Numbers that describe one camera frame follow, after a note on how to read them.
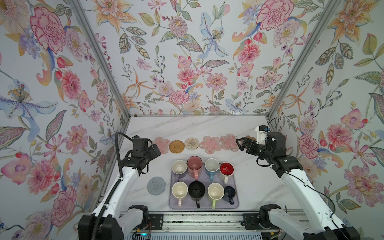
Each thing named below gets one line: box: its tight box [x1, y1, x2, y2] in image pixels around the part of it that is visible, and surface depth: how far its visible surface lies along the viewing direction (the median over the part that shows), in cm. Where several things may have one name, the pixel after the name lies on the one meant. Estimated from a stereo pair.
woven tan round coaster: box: [169, 140, 185, 154], surface depth 105 cm
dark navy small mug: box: [223, 185, 236, 206], surface depth 79 cm
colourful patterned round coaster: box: [184, 137, 200, 151], surface depth 106 cm
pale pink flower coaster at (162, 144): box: [154, 136, 171, 155], surface depth 106 cm
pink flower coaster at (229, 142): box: [219, 133, 239, 152], surface depth 109 cm
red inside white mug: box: [219, 161, 235, 185], surface depth 86 cm
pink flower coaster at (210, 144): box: [199, 135, 222, 155], surface depth 106 cm
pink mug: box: [187, 155, 203, 181], surface depth 86 cm
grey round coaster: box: [147, 176, 166, 196], surface depth 88 cm
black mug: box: [188, 180, 206, 209], surface depth 78 cm
